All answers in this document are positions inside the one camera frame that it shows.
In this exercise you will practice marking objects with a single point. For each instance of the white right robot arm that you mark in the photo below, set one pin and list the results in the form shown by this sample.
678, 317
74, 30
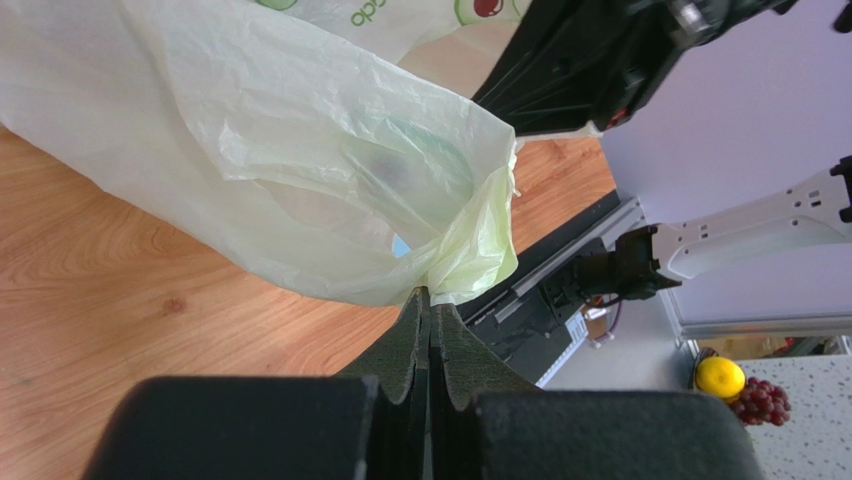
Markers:
644, 261

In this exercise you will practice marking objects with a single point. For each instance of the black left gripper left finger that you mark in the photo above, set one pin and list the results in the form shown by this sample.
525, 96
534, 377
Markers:
366, 422

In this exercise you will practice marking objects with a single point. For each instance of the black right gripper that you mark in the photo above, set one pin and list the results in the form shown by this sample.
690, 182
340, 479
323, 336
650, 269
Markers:
572, 64

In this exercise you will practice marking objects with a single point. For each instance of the aluminium frame rail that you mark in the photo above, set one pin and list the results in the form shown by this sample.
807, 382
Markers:
597, 240

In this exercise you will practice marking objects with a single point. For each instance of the pale green avocado plastic bag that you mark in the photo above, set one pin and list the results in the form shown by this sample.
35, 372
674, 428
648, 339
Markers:
283, 134

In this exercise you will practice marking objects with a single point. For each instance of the yellow fake lemon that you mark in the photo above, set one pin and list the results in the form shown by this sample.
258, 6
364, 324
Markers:
720, 377

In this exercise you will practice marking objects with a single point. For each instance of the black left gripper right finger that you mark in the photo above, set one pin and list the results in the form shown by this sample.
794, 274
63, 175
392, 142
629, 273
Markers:
488, 422

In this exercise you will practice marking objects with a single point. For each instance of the purple fake grapes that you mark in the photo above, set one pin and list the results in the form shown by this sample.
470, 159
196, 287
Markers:
761, 402

